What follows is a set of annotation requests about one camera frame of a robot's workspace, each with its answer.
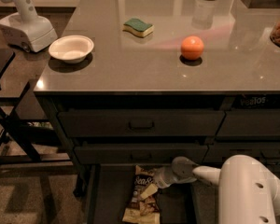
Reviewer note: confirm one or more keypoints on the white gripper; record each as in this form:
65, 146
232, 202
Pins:
162, 175

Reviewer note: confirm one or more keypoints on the brown sea salt chip bag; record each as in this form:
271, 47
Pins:
140, 211

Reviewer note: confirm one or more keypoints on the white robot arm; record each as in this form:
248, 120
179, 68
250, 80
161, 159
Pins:
248, 192

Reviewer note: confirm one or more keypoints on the white robot base numbered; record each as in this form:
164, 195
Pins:
26, 29

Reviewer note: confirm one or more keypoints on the open bottom drawer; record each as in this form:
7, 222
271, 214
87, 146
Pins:
110, 190

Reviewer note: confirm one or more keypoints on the dark top left drawer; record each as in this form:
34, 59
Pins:
140, 122

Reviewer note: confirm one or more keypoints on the dark drawer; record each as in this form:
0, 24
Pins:
267, 152
138, 153
140, 122
255, 124

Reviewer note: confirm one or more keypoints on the dark middle left drawer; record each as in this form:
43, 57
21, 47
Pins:
138, 153

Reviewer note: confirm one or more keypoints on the dark top right drawer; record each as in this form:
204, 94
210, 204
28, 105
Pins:
255, 124

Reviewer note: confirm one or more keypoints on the dark middle right drawer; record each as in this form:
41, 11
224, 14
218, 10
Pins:
267, 152

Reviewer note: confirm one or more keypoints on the dark chip bag in drawer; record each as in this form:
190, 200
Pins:
257, 101

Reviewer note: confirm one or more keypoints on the orange ball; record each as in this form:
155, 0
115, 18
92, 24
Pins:
192, 47

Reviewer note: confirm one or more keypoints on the dark metal side table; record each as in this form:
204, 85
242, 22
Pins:
18, 116

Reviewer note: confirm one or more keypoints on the white bowl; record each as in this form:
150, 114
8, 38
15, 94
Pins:
71, 48

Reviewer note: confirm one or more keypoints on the green yellow sponge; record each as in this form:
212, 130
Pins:
138, 28

